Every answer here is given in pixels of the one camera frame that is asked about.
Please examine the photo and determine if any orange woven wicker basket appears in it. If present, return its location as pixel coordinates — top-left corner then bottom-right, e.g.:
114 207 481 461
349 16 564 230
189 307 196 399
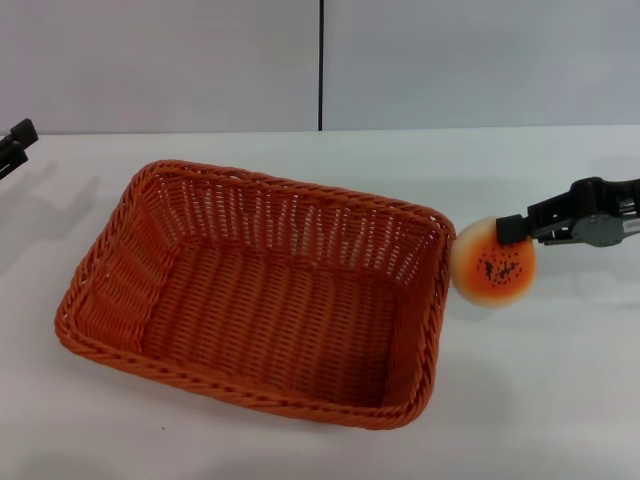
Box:
53 159 458 432

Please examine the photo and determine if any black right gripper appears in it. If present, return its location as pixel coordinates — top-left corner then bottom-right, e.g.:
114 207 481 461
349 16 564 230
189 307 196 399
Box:
495 175 640 249

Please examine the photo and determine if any round orange bread bun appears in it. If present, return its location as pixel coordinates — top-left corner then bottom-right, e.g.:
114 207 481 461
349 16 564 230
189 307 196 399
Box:
450 215 538 308

